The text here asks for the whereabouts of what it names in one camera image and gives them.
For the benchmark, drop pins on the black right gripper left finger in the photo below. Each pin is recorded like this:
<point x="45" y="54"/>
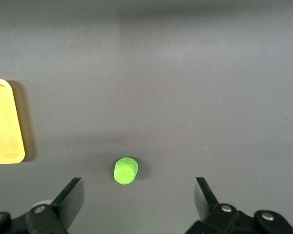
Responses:
<point x="70" y="202"/>

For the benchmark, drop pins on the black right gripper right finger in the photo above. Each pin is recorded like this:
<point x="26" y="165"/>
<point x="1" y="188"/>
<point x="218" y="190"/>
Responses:
<point x="205" y="202"/>

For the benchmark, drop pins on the green apple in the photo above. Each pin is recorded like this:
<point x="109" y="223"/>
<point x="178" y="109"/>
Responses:
<point x="125" y="171"/>

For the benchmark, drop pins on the yellow plastic tray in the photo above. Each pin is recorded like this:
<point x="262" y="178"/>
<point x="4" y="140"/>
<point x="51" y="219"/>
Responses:
<point x="3" y="124"/>

